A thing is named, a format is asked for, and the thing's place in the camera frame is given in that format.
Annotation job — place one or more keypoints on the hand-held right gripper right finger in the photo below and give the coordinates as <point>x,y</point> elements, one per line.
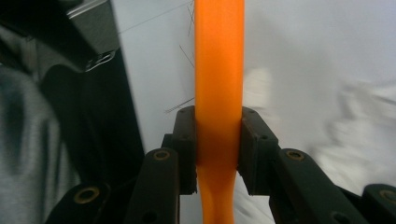
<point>257,149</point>

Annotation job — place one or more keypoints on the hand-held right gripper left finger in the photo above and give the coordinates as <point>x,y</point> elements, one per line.
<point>186,149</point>

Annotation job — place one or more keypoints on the orange brush with grey bristles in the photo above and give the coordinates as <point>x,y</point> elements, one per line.
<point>218,62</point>

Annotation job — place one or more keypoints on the white table mat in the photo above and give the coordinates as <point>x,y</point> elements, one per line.
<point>295,31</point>

